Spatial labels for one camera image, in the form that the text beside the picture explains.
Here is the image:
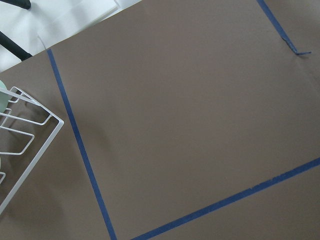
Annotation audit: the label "white wire cup rack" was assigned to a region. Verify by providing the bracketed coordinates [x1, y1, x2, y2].
[0, 82, 64, 213]

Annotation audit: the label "black tripod legs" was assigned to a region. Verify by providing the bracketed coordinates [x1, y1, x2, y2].
[0, 0, 32, 62]

